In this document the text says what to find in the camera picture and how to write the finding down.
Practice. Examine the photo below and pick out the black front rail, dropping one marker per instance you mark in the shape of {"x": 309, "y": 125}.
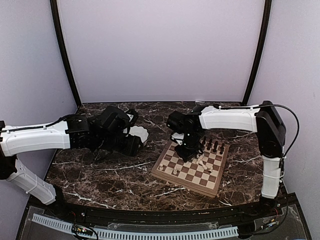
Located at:
{"x": 242, "y": 215}

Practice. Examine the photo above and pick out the white slotted cable duct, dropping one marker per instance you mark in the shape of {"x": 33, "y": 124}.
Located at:
{"x": 118, "y": 231}

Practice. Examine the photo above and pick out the black frame post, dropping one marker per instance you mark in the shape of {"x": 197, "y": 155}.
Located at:
{"x": 63, "y": 52}
{"x": 259, "y": 51}

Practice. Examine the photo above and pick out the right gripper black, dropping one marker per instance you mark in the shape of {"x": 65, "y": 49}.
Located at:
{"x": 186, "y": 155}

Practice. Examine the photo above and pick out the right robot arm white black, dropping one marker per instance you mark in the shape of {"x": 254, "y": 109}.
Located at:
{"x": 262, "y": 120}

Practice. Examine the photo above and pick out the white pawn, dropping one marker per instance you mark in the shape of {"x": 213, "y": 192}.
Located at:
{"x": 175, "y": 171}
{"x": 161, "y": 167}

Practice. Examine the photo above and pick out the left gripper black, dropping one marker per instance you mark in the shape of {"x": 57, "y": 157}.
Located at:
{"x": 132, "y": 149}

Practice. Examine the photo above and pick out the black left frame post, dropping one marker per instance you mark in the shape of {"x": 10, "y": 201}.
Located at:
{"x": 63, "y": 52}

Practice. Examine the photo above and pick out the white scalloped bowl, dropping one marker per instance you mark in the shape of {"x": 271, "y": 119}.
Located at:
{"x": 141, "y": 132}

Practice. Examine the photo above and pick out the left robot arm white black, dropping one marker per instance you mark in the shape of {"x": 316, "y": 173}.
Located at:
{"x": 68, "y": 132}

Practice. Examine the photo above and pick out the wooden chessboard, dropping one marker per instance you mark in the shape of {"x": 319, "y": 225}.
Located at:
{"x": 191, "y": 175}

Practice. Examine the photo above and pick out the black right frame post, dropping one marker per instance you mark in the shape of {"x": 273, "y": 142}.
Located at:
{"x": 259, "y": 51}

